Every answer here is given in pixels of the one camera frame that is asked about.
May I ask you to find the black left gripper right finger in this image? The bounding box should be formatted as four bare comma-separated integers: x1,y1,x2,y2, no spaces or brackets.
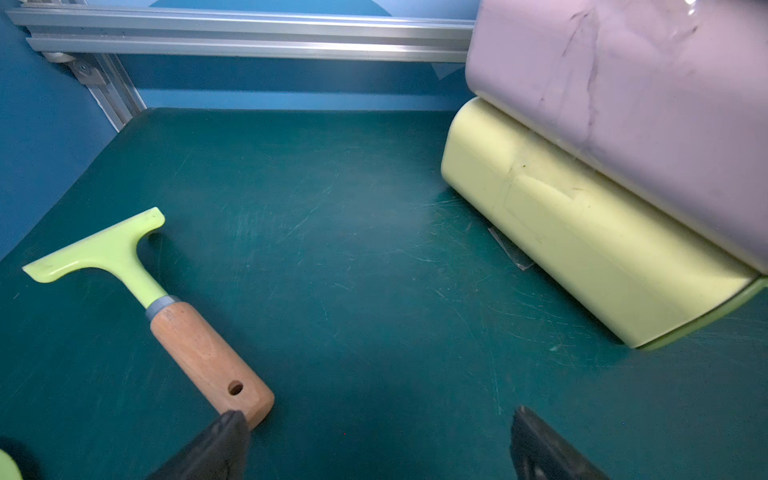
510,406,609,480

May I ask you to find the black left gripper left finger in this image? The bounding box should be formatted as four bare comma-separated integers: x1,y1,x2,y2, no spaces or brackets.
148,410,250,480

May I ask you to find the yellow-green drawer cabinet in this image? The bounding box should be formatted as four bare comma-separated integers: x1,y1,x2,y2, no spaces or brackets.
441,1,767,349

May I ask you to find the green scraper with wooden handle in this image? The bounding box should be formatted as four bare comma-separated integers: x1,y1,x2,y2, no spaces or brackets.
23,207,275,429

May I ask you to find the round green spatula wooden handle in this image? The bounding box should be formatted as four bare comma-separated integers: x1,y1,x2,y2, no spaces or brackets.
0,450,23,480

